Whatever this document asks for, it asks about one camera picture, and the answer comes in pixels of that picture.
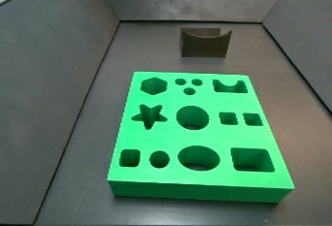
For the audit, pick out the green foam shape board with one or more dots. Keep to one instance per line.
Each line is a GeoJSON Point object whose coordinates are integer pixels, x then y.
{"type": "Point", "coordinates": [194, 141]}

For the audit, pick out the black curved holder stand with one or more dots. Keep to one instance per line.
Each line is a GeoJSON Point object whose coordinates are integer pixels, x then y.
{"type": "Point", "coordinates": [204, 42]}

